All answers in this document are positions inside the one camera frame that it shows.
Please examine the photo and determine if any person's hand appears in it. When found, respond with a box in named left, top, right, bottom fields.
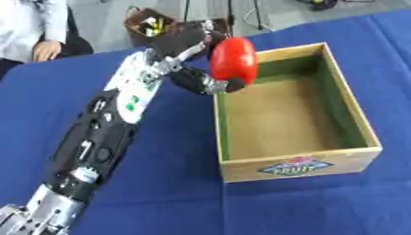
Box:
left=30, top=39, right=64, bottom=63

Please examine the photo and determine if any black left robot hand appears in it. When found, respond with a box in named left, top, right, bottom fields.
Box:
left=144, top=20, right=248, bottom=95

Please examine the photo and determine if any red toy apple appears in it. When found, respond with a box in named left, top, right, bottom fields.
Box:
left=206, top=36, right=259, bottom=86

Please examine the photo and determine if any brown bag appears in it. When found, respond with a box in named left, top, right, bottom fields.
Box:
left=123, top=6, right=180, bottom=47

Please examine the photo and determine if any black tripod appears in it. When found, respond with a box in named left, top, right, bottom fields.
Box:
left=181, top=0, right=267, bottom=37

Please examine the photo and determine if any tan cardboard box green inside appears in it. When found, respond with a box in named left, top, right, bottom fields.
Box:
left=212, top=41, right=384, bottom=184

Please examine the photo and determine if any person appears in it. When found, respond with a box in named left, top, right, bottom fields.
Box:
left=0, top=0, right=96, bottom=81

